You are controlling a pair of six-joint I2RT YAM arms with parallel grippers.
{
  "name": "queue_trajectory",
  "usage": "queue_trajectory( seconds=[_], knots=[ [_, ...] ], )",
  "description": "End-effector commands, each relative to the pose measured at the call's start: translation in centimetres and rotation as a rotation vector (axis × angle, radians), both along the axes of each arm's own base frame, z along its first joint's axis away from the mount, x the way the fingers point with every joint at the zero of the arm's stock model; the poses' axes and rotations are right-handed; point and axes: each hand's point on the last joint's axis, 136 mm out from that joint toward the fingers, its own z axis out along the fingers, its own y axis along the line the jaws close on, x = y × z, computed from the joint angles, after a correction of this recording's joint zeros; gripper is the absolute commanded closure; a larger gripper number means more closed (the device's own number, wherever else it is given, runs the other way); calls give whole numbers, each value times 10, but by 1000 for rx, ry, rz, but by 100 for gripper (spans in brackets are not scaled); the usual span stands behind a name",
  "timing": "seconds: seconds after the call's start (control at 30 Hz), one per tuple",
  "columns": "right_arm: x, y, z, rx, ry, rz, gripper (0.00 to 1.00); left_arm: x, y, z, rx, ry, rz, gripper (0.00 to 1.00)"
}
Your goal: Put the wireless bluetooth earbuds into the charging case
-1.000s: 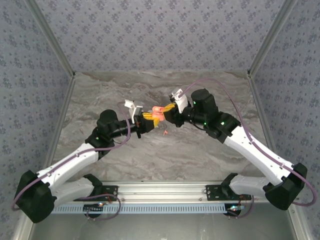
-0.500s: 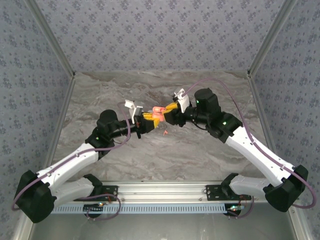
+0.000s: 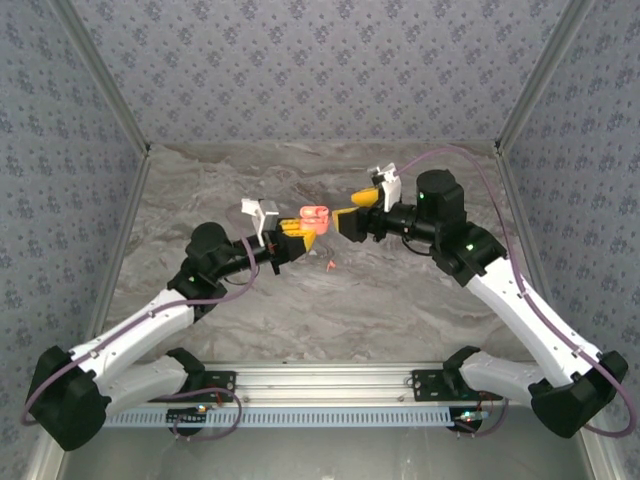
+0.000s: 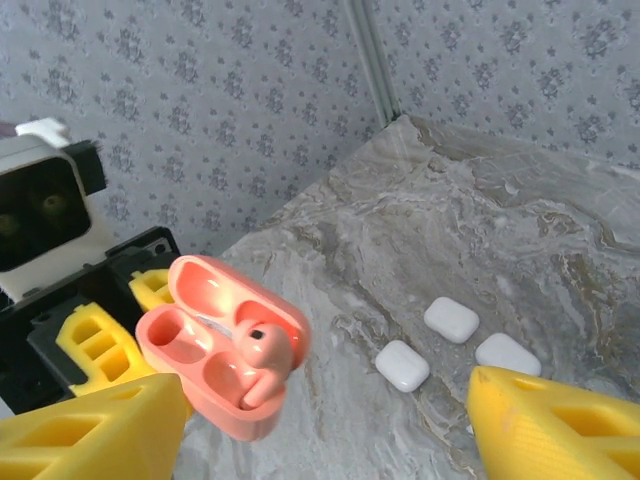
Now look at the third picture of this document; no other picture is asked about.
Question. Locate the coral earbud charging case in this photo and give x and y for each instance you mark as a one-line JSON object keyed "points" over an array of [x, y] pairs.
{"points": [[320, 225]]}

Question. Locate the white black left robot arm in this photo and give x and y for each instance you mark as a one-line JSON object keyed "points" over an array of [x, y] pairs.
{"points": [[135, 325]]}

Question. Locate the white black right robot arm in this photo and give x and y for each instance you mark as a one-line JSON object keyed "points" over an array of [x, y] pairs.
{"points": [[530, 320]]}

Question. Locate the aluminium table edge bar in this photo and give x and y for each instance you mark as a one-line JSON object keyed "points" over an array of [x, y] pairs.
{"points": [[125, 225], [520, 215]]}

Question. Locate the grey metal base panel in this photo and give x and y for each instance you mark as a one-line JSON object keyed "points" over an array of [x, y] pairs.
{"points": [[320, 455]]}

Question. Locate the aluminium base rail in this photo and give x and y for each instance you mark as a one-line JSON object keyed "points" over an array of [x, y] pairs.
{"points": [[320, 382]]}

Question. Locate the aluminium frame corner post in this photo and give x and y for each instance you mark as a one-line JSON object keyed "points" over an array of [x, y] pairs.
{"points": [[102, 75], [541, 75]]}

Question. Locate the black bracket with circuit board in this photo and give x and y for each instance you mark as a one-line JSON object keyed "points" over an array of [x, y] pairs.
{"points": [[187, 420], [465, 420]]}

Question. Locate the aluminium lower frame bar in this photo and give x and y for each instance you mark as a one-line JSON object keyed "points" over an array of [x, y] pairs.
{"points": [[45, 467], [602, 462]]}

